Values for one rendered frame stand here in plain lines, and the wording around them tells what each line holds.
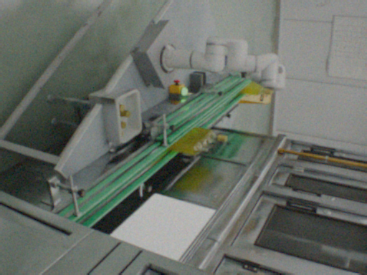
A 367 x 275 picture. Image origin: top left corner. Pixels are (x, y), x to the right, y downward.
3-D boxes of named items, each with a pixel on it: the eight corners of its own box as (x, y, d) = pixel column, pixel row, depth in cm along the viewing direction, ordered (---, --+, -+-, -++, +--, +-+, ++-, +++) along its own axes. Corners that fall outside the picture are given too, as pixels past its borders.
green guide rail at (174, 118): (155, 126, 183) (169, 128, 179) (155, 124, 182) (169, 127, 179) (258, 59, 323) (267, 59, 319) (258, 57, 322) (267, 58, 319)
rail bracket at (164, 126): (152, 145, 183) (173, 150, 177) (150, 113, 176) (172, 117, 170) (155, 142, 185) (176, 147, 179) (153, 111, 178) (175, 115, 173)
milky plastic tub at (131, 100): (107, 142, 171) (121, 145, 167) (101, 96, 162) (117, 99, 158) (128, 128, 184) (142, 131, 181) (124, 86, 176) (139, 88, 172)
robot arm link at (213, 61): (188, 71, 175) (218, 74, 167) (190, 44, 173) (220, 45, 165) (198, 71, 184) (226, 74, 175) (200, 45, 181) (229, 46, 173)
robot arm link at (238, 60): (255, 73, 170) (257, 39, 167) (205, 69, 168) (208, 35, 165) (250, 71, 180) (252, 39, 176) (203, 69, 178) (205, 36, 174)
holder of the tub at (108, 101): (107, 151, 173) (120, 154, 170) (101, 97, 162) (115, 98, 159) (128, 137, 187) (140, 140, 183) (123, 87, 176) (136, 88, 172)
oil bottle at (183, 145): (162, 148, 194) (198, 156, 184) (161, 139, 192) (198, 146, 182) (168, 145, 198) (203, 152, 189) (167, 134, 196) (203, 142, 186)
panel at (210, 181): (98, 248, 140) (173, 278, 125) (97, 243, 139) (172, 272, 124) (197, 155, 212) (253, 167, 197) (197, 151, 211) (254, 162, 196)
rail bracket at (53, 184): (41, 205, 135) (84, 222, 125) (32, 167, 128) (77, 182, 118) (49, 199, 139) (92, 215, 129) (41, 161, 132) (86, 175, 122)
